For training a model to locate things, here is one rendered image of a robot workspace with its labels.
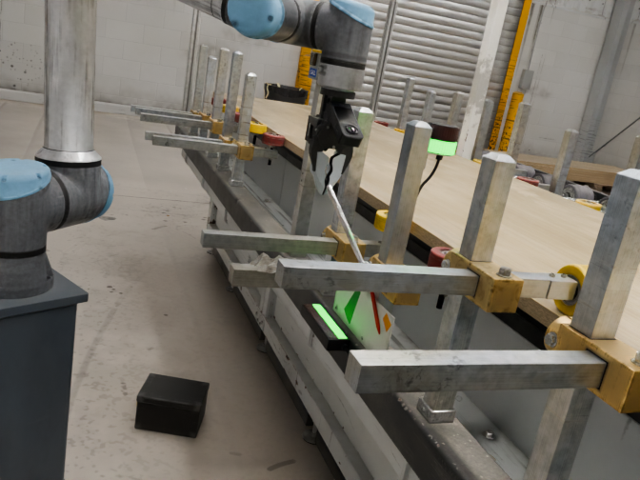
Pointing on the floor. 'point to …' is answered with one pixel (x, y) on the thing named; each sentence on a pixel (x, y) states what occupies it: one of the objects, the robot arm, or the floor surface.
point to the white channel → (482, 77)
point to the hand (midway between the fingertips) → (324, 190)
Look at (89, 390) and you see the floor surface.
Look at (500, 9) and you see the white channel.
